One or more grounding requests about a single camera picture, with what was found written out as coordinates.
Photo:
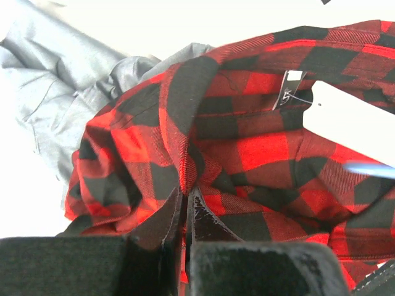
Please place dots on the red black plaid shirt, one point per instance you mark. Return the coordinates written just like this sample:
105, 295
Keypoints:
229, 122

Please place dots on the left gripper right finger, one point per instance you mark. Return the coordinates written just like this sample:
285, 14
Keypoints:
220, 263

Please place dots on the grey shirt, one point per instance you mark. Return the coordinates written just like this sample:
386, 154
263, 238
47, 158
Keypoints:
54, 79

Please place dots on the white hang tag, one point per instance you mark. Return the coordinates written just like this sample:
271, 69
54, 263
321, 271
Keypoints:
346, 120

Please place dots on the light blue hanger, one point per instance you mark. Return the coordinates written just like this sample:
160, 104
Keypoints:
371, 169

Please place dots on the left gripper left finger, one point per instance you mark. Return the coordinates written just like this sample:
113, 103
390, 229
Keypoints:
146, 261

